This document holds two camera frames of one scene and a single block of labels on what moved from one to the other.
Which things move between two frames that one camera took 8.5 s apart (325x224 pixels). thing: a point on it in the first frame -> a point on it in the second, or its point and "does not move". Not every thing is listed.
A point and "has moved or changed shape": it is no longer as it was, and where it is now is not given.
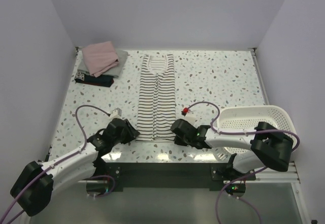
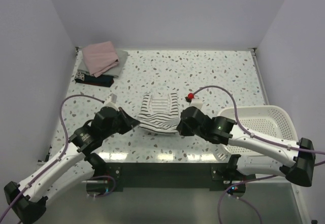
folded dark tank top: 101,80 does not move
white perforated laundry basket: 233,119 does not move
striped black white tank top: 157,106 has moved or changed shape
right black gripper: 178,141 -> 182,129
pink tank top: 101,58 does not move
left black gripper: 132,133 -> 129,122
